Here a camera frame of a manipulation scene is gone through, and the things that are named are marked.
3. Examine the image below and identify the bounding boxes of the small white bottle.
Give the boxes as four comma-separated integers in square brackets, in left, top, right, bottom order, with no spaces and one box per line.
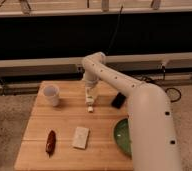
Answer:
[85,93,95,113]

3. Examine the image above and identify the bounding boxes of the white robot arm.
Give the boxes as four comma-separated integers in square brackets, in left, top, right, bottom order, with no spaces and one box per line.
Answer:
[82,52,183,171]

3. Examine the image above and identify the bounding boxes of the black smartphone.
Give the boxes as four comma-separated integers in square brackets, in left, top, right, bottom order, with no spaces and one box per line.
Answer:
[111,93,126,109]

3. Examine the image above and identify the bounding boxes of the white plastic cup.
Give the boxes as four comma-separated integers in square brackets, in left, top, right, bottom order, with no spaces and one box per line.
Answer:
[43,85,59,107]

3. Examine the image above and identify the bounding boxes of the wooden cutting board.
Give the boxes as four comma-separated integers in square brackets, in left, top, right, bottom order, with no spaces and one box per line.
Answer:
[15,81,133,171]

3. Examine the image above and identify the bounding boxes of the brown red elongated object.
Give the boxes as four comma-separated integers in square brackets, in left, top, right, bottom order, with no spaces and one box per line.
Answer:
[46,130,56,156]

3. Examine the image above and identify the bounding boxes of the black cable on floor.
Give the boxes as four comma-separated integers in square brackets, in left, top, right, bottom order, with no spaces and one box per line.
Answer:
[135,75,183,104]

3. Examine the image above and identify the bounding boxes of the black hanging cable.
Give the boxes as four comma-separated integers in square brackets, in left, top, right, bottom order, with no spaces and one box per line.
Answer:
[103,5,124,56]

